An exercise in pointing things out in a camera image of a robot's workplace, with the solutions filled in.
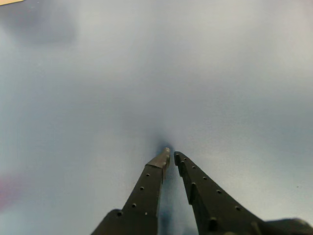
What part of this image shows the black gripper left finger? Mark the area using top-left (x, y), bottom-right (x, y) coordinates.
top-left (90, 147), bottom-right (171, 235)

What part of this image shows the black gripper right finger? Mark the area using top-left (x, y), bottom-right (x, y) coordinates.
top-left (173, 151), bottom-right (268, 235)

